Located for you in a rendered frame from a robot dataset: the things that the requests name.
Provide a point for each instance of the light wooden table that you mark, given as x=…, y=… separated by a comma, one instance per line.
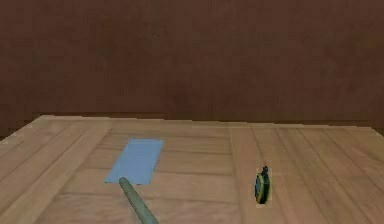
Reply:
x=200, y=186

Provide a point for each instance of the light blue flat card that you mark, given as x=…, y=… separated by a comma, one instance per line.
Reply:
x=136, y=161

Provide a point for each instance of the black and yellow pocket watch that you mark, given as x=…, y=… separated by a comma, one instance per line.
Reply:
x=262, y=186

